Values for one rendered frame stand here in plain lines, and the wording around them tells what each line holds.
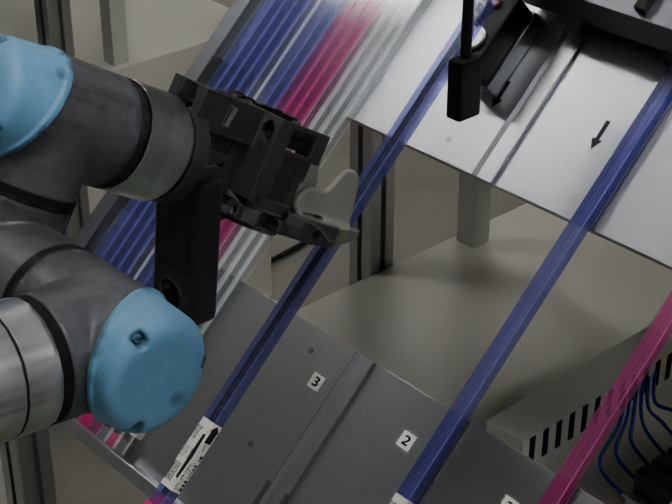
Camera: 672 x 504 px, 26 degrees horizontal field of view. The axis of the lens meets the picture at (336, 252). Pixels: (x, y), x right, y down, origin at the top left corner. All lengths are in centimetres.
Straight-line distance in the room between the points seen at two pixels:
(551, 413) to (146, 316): 76
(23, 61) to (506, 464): 49
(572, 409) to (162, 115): 69
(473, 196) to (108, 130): 96
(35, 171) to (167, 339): 16
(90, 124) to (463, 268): 97
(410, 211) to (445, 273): 145
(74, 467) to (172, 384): 170
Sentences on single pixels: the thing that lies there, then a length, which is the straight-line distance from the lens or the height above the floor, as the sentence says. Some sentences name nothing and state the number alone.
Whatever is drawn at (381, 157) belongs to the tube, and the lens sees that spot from 114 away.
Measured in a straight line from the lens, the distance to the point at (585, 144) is 122.
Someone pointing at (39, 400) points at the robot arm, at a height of 108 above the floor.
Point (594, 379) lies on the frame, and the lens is 154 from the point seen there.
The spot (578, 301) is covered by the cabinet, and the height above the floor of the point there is 62.
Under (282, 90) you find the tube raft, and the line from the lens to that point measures 140.
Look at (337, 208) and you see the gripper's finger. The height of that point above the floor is 102.
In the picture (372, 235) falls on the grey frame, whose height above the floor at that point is 67.
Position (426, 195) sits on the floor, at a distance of 332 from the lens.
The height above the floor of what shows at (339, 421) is 81.
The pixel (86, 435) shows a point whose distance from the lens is 135.
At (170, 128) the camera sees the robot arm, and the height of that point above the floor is 114.
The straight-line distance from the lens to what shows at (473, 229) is 184.
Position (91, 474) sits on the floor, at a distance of 250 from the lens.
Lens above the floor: 153
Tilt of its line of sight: 30 degrees down
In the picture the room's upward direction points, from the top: straight up
